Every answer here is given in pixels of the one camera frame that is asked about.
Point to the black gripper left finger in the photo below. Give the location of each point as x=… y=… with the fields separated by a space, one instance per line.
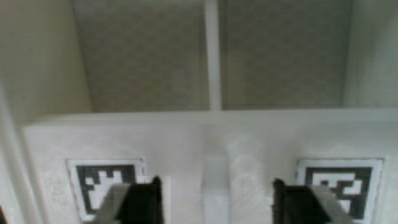
x=132 y=204

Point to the white cabinet door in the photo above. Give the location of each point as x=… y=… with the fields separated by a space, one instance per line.
x=238 y=146

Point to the white cabinet body box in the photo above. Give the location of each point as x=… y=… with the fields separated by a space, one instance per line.
x=146 y=56

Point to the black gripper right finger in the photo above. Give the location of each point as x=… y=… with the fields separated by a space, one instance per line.
x=306 y=205

